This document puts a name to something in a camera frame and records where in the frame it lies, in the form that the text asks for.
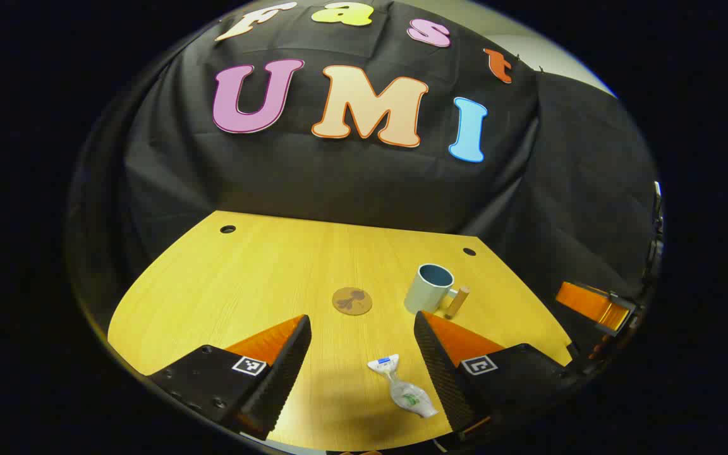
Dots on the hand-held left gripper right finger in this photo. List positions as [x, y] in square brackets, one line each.
[440, 370]

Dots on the yellow wooden desktop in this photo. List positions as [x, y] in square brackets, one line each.
[225, 284]

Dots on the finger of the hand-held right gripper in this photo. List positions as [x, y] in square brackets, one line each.
[591, 304]

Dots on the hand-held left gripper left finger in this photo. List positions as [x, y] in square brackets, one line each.
[285, 366]

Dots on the round brown coaster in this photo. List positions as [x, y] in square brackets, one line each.
[352, 301]

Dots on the black backdrop cloth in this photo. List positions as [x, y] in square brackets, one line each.
[351, 183]

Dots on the white toothpaste tube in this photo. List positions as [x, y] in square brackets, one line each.
[411, 398]

